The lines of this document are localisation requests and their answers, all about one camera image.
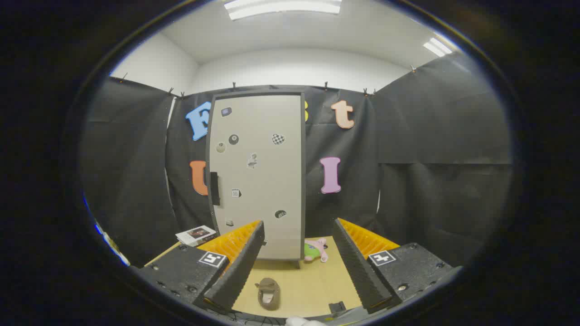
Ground long ceiling light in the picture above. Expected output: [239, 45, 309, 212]
[224, 0, 342, 21]

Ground white cloth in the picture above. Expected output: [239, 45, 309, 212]
[285, 316, 327, 326]

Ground white patterned object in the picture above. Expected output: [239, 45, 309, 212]
[97, 224, 131, 267]

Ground thin dark cables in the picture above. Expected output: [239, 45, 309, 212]
[217, 310, 286, 326]

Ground black backdrop cloth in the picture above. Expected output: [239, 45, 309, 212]
[81, 52, 515, 268]

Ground grey shoe cabinet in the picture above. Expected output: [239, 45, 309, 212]
[205, 89, 307, 269]

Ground small ceiling light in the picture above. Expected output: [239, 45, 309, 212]
[423, 38, 453, 58]

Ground brown suede shoe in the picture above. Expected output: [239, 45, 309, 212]
[255, 278, 281, 311]

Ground white booklet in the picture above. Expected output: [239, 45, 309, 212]
[175, 225, 218, 247]

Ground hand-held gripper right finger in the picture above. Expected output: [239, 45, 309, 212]
[332, 218, 463, 314]

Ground pink and green plush toy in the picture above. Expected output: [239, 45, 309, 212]
[304, 238, 329, 263]

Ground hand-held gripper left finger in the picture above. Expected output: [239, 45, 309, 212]
[135, 220, 266, 313]

